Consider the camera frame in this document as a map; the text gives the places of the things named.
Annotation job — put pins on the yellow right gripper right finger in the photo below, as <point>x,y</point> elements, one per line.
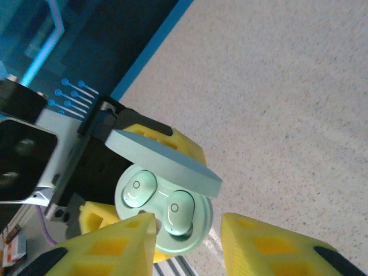
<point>287,250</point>

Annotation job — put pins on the red white carton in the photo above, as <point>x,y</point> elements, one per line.
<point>13,247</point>

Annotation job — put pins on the long aluminium mounting rail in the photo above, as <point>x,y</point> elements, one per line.
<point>172,267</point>

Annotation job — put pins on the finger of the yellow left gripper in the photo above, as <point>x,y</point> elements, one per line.
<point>184,146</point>
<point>97,218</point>

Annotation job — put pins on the mint earbud charging case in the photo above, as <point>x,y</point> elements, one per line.
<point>161,156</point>

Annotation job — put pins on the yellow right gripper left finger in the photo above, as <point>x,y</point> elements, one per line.
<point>109,250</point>

